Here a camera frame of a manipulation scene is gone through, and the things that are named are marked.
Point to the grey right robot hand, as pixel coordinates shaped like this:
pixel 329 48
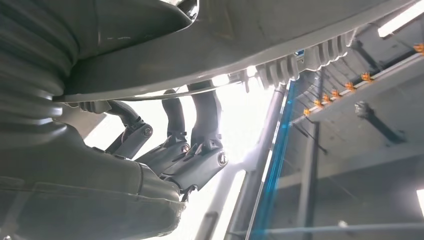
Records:
pixel 82 198

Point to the ceiling light strip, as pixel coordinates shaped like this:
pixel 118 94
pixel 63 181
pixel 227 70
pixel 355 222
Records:
pixel 400 20

